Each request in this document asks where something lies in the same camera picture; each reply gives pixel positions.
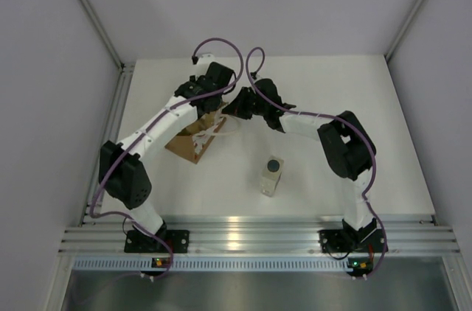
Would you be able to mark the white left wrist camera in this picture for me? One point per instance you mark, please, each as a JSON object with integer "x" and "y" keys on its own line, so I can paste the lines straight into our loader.
{"x": 202, "y": 60}

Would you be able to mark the right aluminium corner post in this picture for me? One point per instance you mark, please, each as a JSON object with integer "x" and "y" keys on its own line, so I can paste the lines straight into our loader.
{"x": 404, "y": 28}

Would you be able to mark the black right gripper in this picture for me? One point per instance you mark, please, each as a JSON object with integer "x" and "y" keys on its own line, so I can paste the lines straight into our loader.
{"x": 237, "y": 108}

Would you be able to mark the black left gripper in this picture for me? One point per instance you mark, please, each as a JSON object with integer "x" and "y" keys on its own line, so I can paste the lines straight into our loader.
{"x": 193, "y": 80}

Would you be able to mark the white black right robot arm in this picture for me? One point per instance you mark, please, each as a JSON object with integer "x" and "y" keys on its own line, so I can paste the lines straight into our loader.
{"x": 349, "y": 152}

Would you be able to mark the jute watermelon canvas bag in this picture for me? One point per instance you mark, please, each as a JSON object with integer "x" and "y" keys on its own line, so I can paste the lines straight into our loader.
{"x": 193, "y": 141}

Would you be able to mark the clear bottle dark cap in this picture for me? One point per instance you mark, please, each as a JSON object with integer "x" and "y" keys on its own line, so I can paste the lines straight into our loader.
{"x": 271, "y": 175}

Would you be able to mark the left aluminium corner post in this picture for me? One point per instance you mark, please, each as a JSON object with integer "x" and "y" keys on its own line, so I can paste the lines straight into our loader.
{"x": 100, "y": 31}

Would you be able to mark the aluminium front rail frame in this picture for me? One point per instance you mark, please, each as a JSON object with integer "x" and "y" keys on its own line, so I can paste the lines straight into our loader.
{"x": 293, "y": 236}

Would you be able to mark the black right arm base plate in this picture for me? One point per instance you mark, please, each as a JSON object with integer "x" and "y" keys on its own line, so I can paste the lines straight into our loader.
{"x": 336, "y": 241}

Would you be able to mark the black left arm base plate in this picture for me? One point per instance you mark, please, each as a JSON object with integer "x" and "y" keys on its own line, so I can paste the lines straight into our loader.
{"x": 139, "y": 243}

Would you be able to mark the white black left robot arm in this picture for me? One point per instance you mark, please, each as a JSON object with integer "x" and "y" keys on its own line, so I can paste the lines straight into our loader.
{"x": 122, "y": 165}

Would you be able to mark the grey slotted cable duct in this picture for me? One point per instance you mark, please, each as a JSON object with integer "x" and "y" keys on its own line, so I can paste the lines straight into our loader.
{"x": 216, "y": 264}

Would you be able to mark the aluminium corner post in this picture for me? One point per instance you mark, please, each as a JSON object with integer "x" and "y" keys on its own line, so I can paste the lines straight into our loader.
{"x": 100, "y": 31}
{"x": 404, "y": 28}

